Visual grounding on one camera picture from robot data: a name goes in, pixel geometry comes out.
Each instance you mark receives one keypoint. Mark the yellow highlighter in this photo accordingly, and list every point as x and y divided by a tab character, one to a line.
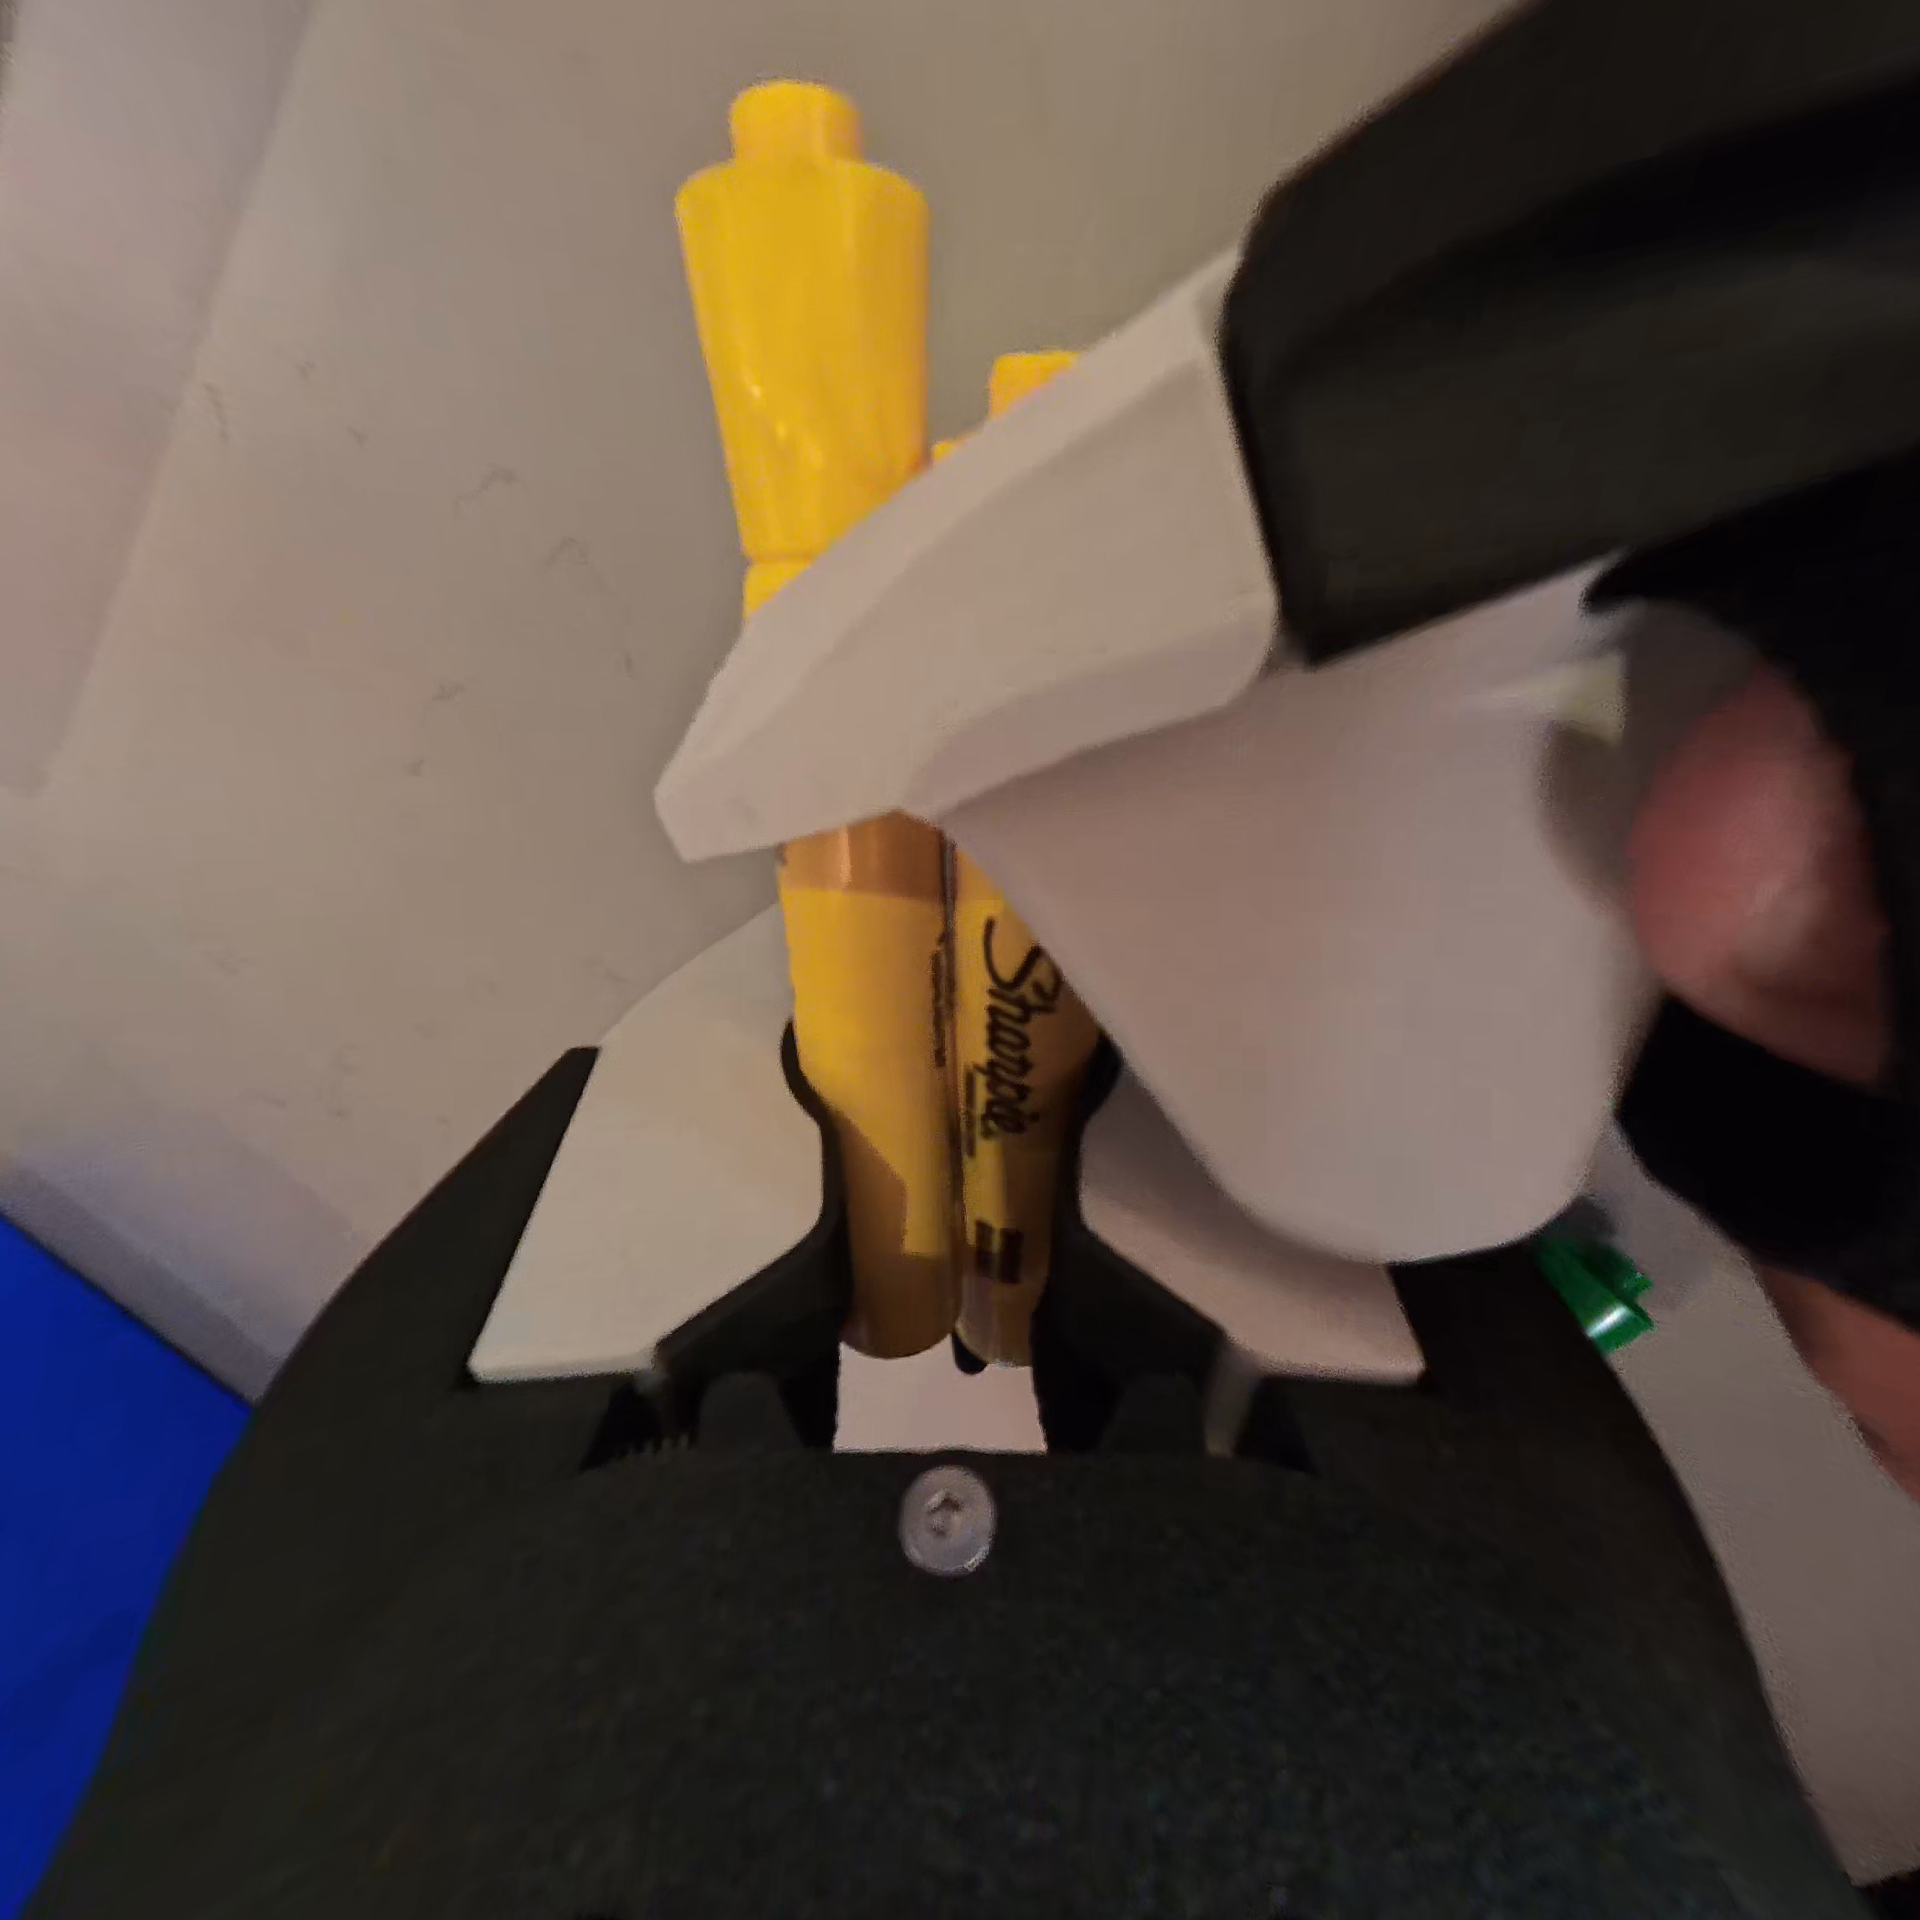
1021	1080
797	375

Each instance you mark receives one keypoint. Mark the green white dry-erase marker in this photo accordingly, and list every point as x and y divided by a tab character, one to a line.
1599	1299

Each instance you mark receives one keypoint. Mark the blue plastic bin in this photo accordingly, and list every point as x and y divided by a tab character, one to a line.
89	1501

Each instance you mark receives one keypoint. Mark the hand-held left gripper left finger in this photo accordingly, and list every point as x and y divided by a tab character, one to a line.
674	1185

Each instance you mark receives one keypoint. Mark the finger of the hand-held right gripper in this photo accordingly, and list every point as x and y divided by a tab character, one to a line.
1021	600
1319	961

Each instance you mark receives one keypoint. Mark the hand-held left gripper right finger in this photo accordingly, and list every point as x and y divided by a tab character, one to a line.
1201	1275

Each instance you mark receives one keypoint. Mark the person's right hand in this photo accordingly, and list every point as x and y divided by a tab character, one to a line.
1757	870

